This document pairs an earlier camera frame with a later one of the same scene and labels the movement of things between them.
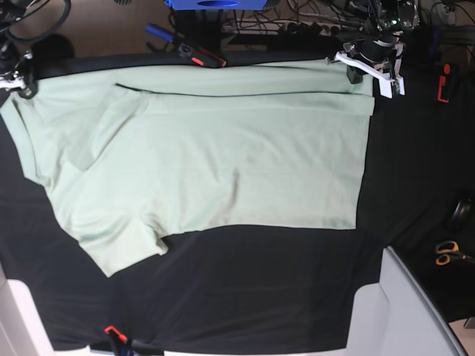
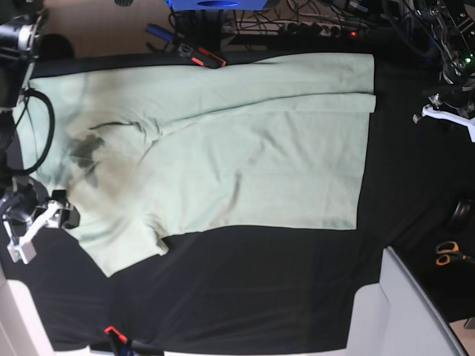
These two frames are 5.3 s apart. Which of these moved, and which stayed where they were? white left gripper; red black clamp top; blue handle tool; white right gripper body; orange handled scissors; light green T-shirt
Moved: white left gripper; white right gripper body
Stayed: blue handle tool; orange handled scissors; light green T-shirt; red black clamp top
